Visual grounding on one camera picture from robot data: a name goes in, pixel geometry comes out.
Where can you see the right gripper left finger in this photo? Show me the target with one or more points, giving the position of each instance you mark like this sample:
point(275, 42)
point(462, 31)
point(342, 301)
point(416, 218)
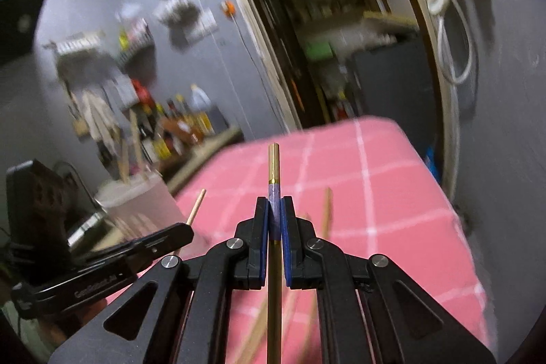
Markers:
point(178, 311)

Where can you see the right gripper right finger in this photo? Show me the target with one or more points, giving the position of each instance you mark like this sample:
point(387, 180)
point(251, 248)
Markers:
point(371, 310)

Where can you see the pale wooden chopstick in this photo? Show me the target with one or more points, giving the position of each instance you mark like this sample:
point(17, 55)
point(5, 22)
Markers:
point(123, 162)

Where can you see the white perforated utensil holder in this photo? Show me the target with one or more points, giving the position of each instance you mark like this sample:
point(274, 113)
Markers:
point(140, 207)

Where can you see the pink checked tablecloth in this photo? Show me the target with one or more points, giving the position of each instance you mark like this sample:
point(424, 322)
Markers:
point(384, 200)

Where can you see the beige hanging towel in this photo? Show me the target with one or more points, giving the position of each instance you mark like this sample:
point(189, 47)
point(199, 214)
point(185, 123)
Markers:
point(99, 117)

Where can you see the large vinegar jug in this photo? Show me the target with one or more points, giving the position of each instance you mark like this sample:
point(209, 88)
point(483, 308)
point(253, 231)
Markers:
point(207, 113)

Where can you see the red plastic bag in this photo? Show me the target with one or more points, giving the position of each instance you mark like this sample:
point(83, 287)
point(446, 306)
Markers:
point(143, 94)

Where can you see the dark grey cabinet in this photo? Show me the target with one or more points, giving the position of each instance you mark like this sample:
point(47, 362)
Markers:
point(395, 83)

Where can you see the green box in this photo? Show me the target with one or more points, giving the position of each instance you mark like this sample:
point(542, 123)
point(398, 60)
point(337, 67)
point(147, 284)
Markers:
point(318, 51)

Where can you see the snack packets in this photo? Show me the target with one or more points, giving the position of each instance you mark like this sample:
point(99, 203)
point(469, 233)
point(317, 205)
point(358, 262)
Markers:
point(133, 32)

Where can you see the black range hood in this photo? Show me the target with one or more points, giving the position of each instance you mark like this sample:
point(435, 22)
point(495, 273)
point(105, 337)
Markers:
point(19, 19)

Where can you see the yellow edged cushion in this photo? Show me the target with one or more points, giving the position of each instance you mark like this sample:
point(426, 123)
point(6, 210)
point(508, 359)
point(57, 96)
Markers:
point(389, 23)

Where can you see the white plastic bag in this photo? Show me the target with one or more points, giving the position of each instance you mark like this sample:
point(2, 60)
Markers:
point(173, 13)

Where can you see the grey wall box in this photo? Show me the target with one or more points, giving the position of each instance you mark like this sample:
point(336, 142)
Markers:
point(122, 91)

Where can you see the white wall basket shelf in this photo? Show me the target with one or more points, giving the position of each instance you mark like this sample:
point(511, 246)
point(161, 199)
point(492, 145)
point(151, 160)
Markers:
point(77, 44)

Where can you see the grey wall rack shelf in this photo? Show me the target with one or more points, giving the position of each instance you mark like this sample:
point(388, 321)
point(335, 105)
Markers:
point(137, 46)

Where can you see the white wall switch plate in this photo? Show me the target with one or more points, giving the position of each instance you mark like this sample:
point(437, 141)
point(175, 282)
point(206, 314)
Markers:
point(204, 25)

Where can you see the orange wall hook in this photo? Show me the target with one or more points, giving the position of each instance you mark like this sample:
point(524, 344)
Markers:
point(228, 8)

